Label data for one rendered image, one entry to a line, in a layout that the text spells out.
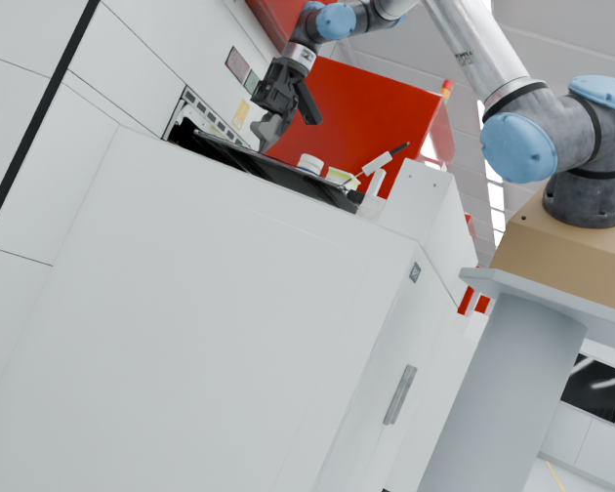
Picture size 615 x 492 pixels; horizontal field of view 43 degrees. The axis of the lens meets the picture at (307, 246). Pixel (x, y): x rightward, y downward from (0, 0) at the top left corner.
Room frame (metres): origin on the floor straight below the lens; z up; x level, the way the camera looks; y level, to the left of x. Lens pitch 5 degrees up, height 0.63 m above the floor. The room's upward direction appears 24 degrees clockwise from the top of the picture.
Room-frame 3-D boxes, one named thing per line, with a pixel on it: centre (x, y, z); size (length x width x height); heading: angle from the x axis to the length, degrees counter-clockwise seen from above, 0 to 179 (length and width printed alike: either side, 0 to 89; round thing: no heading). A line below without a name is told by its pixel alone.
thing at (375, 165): (2.02, -0.08, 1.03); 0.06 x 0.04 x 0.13; 72
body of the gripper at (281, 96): (1.78, 0.20, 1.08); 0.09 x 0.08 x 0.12; 127
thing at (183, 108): (1.87, 0.30, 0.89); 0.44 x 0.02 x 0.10; 162
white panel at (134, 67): (1.70, 0.37, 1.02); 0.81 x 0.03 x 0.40; 162
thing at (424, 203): (1.64, -0.23, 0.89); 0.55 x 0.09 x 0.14; 162
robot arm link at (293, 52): (1.78, 0.19, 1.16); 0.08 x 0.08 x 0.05
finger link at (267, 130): (1.77, 0.19, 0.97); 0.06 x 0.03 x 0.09; 127
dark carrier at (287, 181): (1.82, 0.10, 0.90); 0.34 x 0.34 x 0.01; 72
